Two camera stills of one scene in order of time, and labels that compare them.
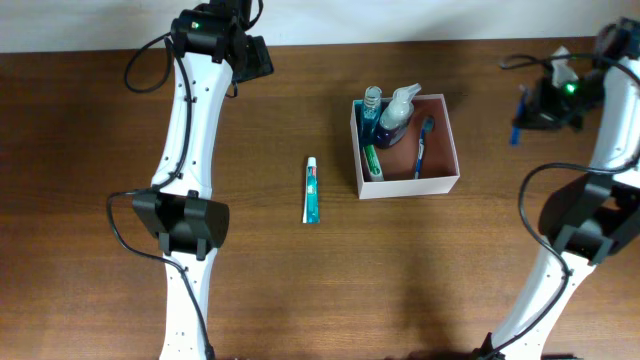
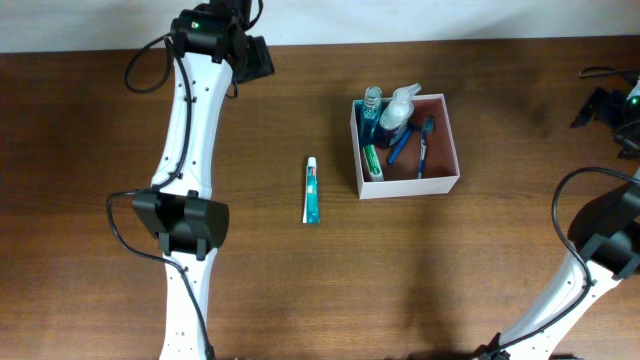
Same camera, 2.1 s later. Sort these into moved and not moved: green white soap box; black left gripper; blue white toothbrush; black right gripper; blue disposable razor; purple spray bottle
Moved: black right gripper; blue disposable razor
Not moved: purple spray bottle; blue white toothbrush; black left gripper; green white soap box
